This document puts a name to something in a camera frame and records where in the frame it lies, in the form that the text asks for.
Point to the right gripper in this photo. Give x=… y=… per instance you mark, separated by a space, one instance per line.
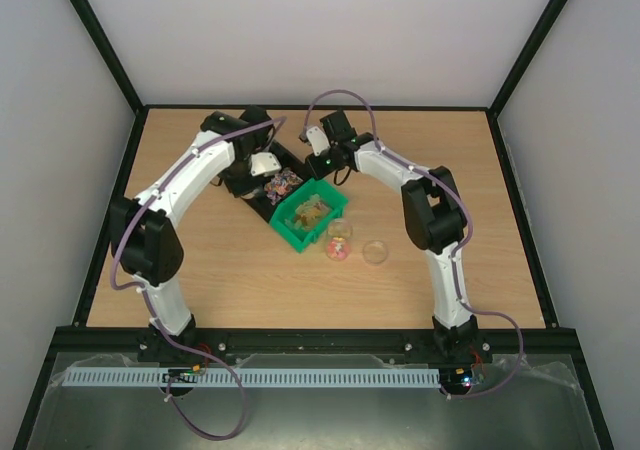
x=316 y=165

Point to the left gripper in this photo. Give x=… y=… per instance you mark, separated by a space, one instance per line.
x=240 y=190

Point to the black bin with star candies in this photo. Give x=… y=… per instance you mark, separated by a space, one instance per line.
x=271 y=175

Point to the green bin with gummies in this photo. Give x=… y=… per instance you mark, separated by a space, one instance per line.
x=304 y=215

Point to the black bin with lollipop candies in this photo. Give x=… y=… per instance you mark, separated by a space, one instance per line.
x=266 y=198

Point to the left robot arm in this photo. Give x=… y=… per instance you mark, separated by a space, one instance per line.
x=146 y=251

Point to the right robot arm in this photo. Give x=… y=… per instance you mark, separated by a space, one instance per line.
x=435 y=219

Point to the clear plastic jar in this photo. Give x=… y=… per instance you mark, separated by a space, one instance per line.
x=338 y=239

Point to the clear jar lid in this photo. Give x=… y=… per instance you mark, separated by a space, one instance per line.
x=375 y=252

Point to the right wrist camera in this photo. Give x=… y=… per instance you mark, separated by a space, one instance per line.
x=316 y=138

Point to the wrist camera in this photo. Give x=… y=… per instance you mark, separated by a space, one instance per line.
x=316 y=138
x=264 y=164

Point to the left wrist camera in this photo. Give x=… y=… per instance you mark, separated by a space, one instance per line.
x=264 y=164

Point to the grey slotted cable duct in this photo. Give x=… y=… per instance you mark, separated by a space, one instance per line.
x=253 y=378

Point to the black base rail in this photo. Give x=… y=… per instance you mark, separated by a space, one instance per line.
x=402 y=346

